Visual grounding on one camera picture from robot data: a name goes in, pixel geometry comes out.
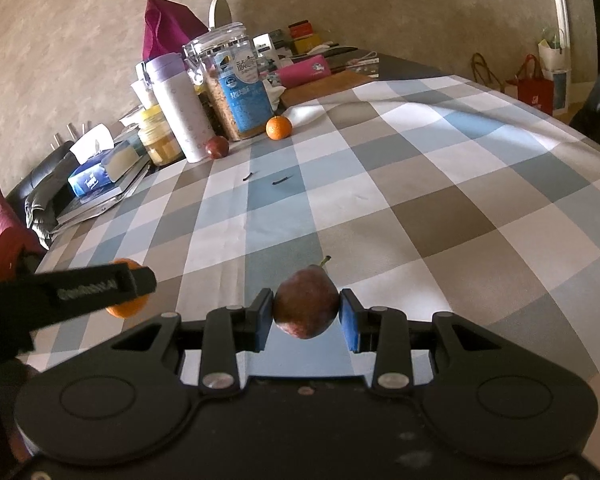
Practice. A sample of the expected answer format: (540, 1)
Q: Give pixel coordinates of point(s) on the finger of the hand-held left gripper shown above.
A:
(140, 282)

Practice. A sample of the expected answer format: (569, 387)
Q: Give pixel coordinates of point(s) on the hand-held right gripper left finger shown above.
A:
(262, 317)

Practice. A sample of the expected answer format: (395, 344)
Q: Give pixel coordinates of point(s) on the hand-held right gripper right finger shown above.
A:
(352, 322)

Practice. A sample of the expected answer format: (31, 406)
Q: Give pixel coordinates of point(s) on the large orange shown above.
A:
(127, 308)

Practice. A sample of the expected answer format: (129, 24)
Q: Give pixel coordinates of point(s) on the dark red pear with stem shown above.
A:
(305, 305)

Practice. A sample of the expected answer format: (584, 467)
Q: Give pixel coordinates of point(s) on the red chair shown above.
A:
(0, 255)

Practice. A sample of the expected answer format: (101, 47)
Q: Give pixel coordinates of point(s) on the stack of books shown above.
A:
(100, 205)

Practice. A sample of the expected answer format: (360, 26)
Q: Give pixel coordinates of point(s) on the grey jacket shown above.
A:
(40, 217)

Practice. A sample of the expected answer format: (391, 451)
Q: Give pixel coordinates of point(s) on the magenta cushion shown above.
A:
(2, 210)

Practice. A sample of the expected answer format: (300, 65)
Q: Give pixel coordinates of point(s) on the blue tissue pack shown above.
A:
(95, 177)

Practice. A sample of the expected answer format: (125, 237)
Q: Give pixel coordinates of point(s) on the yellow-lid glass jar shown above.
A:
(157, 140)

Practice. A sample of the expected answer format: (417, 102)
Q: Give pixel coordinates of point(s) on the black leather sofa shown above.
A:
(45, 170)

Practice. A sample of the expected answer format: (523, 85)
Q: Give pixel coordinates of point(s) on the small dark plum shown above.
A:
(216, 147)

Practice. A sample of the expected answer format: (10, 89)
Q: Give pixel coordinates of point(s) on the checkered tablecloth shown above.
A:
(430, 185)

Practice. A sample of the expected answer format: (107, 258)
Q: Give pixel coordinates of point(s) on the grey metal rods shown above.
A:
(70, 132)

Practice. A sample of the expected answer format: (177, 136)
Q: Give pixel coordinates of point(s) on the white purple-lid thermos bottle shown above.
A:
(180, 110)

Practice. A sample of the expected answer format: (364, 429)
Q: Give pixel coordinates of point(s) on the small orange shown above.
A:
(278, 127)

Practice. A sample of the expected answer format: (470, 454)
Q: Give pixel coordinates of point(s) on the glass jar with blue label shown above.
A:
(237, 92)

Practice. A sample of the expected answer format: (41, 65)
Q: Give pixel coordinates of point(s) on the wooden cutting board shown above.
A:
(330, 87)

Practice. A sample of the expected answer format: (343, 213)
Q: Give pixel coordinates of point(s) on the pink case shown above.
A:
(302, 72)

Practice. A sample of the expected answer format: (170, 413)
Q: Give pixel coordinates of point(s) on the printed leaflet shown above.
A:
(362, 66)

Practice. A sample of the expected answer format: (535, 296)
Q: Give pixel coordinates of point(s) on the magenta cloth bag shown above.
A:
(167, 25)

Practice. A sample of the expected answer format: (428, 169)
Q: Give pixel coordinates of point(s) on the white round mirror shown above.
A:
(221, 10)

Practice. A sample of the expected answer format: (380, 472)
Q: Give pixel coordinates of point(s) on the red shopping bag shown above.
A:
(530, 92)

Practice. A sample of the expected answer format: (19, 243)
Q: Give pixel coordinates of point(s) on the red box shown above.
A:
(300, 29)

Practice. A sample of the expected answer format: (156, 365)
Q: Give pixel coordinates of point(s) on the white shopping bag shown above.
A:
(555, 57)

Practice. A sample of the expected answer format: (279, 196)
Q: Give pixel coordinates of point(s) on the white pole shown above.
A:
(560, 0)

